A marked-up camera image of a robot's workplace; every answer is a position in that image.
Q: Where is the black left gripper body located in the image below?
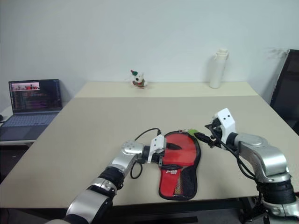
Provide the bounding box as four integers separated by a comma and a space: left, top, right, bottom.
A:
151, 138, 169, 168

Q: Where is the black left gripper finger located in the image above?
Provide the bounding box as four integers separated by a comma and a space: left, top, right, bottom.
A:
165, 142, 184, 151
161, 163, 182, 170

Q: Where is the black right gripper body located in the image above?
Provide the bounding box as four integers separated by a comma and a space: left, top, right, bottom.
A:
209, 118, 223, 148

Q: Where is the red table tennis paddle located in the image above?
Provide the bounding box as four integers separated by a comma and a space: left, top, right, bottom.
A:
159, 133, 196, 199

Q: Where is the black mesh paddle case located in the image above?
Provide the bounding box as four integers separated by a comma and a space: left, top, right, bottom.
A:
158, 129, 202, 201

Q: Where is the white water bottle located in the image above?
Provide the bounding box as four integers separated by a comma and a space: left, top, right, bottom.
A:
209, 48, 229, 89

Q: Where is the white plush dog toy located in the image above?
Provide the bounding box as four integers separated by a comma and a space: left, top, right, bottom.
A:
129, 69, 148, 90

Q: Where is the black office chair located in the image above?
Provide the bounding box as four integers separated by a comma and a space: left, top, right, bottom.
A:
270, 49, 299, 136

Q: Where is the grey open laptop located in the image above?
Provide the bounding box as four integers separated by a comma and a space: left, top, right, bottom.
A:
0, 79, 63, 142

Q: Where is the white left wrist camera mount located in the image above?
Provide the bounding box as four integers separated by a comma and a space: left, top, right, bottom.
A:
147, 134, 167, 165

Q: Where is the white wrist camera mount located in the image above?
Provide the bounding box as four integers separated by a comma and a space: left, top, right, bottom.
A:
147, 134, 167, 165
213, 108, 235, 143

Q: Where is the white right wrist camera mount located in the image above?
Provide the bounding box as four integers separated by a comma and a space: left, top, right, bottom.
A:
213, 108, 235, 143

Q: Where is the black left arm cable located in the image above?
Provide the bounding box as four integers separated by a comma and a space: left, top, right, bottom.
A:
130, 127, 162, 180

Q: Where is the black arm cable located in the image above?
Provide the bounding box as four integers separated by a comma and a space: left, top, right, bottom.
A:
130, 127, 162, 180
216, 139, 258, 181

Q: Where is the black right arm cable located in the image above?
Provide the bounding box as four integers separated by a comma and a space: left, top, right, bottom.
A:
216, 139, 258, 181

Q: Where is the black table frame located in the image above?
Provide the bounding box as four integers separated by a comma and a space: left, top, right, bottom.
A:
112, 197, 267, 224

